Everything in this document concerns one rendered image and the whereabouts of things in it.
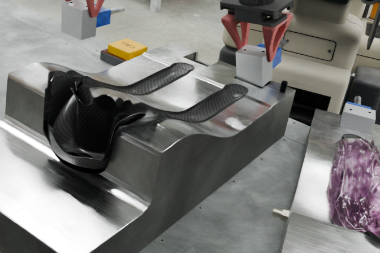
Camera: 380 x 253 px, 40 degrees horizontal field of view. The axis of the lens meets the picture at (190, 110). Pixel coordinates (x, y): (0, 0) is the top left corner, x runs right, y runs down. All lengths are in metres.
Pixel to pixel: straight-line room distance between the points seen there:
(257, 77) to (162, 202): 0.32
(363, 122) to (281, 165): 0.15
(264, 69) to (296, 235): 0.39
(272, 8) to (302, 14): 0.47
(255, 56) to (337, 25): 0.45
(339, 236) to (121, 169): 0.25
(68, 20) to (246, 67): 0.32
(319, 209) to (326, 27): 0.68
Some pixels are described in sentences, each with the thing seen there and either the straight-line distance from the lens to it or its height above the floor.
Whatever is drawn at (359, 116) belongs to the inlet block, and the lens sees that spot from 0.88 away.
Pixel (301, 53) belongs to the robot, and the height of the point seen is 0.82.
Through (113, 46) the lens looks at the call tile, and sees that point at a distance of 1.09.
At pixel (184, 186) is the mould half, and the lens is 0.66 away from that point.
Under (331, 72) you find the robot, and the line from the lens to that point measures 1.25.
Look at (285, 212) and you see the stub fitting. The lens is 0.67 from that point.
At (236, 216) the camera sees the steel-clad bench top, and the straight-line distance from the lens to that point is 0.72.
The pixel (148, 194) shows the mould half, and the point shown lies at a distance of 0.60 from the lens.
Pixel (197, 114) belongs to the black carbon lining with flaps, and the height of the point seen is 0.88.
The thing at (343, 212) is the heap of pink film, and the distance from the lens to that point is 0.63.
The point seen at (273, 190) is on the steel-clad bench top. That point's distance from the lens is 0.78.
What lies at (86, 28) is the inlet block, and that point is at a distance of 0.92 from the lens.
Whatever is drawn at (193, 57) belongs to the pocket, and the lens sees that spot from 0.97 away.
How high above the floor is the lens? 1.24
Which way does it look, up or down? 28 degrees down
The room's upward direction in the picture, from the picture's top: 9 degrees clockwise
